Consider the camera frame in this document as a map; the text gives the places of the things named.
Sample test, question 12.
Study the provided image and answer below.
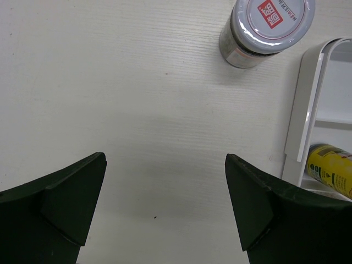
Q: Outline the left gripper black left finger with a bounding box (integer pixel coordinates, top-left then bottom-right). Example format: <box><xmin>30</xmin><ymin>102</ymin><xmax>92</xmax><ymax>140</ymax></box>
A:
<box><xmin>1</xmin><ymin>152</ymin><xmax>107</xmax><ymax>263</ymax></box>

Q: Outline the white three-compartment tray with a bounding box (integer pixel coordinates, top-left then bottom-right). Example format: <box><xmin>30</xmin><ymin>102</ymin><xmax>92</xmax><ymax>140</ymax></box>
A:
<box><xmin>281</xmin><ymin>37</ymin><xmax>351</xmax><ymax>200</ymax></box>

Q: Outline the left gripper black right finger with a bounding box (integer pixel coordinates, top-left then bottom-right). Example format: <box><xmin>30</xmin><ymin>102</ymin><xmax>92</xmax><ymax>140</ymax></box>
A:
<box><xmin>225</xmin><ymin>154</ymin><xmax>351</xmax><ymax>263</ymax></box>

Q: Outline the small yellow-label bottle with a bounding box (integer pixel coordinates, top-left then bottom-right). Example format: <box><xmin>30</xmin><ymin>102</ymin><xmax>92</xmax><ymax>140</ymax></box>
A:
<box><xmin>305</xmin><ymin>144</ymin><xmax>351</xmax><ymax>199</ymax></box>

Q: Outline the red-lid spice jar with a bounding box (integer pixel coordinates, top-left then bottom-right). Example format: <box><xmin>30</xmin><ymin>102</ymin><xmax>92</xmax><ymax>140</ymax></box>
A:
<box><xmin>219</xmin><ymin>0</ymin><xmax>316</xmax><ymax>69</ymax></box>

